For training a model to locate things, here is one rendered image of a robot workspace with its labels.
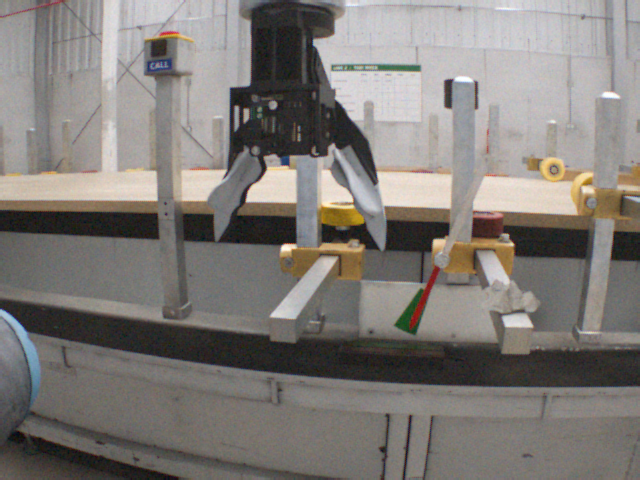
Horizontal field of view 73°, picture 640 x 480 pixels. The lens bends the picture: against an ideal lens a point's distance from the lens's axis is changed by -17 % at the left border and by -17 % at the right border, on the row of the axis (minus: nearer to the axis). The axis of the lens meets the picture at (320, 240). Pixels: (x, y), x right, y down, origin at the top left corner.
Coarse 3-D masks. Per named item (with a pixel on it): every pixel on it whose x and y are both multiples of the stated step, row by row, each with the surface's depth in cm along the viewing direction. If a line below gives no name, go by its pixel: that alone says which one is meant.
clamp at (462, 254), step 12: (444, 240) 81; (480, 240) 81; (492, 240) 81; (432, 252) 82; (456, 252) 79; (468, 252) 79; (504, 252) 78; (432, 264) 81; (456, 264) 80; (468, 264) 79; (504, 264) 78
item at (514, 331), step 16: (480, 256) 74; (496, 256) 74; (480, 272) 71; (496, 272) 66; (496, 320) 53; (512, 320) 48; (528, 320) 48; (496, 336) 52; (512, 336) 47; (528, 336) 47; (512, 352) 47; (528, 352) 47
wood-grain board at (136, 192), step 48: (0, 192) 136; (48, 192) 130; (96, 192) 125; (144, 192) 122; (192, 192) 119; (288, 192) 116; (336, 192) 116; (384, 192) 117; (432, 192) 118; (480, 192) 121; (528, 192) 124
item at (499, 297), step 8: (496, 280) 57; (512, 280) 55; (488, 288) 55; (496, 288) 56; (504, 288) 51; (512, 288) 53; (488, 296) 54; (496, 296) 52; (504, 296) 51; (512, 296) 52; (520, 296) 53; (528, 296) 51; (488, 304) 52; (496, 304) 51; (504, 304) 51; (512, 304) 52; (520, 304) 51; (528, 304) 50; (536, 304) 51
